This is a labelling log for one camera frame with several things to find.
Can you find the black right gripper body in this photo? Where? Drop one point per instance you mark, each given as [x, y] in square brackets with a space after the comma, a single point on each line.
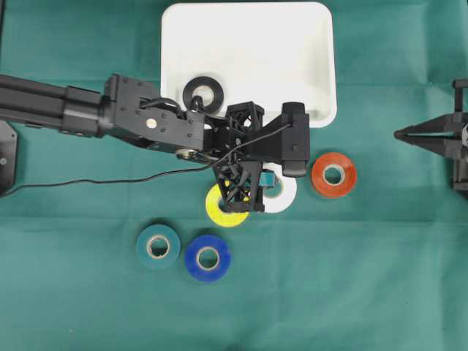
[459, 182]

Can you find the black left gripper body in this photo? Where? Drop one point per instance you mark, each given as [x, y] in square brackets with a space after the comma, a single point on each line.
[238, 174]

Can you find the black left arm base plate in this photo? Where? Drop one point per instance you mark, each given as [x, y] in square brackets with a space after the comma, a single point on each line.
[8, 155]

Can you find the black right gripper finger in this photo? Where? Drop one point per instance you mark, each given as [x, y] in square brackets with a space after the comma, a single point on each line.
[444, 123]
[444, 146]

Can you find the red tape roll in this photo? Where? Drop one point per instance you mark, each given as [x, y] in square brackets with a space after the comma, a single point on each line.
[346, 168]

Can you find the green tape roll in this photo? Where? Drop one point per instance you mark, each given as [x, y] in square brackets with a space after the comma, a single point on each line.
[144, 246]

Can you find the black tape roll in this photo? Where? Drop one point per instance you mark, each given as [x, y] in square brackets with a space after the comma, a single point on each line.
[203, 94]

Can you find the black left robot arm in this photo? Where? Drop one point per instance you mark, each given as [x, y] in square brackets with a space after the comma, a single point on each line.
[129, 110]

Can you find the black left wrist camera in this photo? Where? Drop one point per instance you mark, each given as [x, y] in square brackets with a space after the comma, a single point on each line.
[285, 140]

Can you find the yellow tape roll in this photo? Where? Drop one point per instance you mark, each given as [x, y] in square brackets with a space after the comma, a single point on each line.
[219, 216]

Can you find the white plastic tray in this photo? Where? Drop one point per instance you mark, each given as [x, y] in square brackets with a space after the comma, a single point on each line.
[265, 52]

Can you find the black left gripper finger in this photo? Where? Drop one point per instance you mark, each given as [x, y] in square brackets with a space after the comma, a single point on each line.
[268, 179]

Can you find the white tape roll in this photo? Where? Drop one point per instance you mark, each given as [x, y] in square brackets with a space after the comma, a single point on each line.
[287, 190]

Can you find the blue tape roll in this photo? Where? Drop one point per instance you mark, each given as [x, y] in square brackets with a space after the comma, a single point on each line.
[193, 252]

